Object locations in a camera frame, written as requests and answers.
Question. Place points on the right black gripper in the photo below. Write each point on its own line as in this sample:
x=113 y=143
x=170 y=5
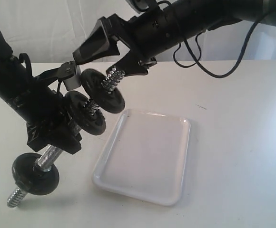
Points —
x=136 y=34

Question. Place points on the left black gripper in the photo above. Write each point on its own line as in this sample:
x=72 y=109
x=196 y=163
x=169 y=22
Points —
x=46 y=120

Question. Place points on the black weight plate end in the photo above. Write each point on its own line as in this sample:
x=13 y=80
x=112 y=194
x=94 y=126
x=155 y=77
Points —
x=90 y=120

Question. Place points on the chrome threaded dumbbell bar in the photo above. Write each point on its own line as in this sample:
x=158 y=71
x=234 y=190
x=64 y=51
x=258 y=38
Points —
x=48 y=158

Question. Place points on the black weight plate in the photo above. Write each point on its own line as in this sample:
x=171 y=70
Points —
x=93 y=83
x=32 y=179

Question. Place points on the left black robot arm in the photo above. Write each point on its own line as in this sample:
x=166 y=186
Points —
x=12 y=67

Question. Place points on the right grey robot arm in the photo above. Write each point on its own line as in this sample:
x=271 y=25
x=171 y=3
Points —
x=156 y=30

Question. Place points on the white rectangular tray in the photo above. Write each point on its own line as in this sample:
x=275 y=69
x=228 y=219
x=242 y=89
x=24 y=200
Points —
x=145 y=157

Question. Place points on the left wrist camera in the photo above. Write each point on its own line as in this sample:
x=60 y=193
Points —
x=68 y=73

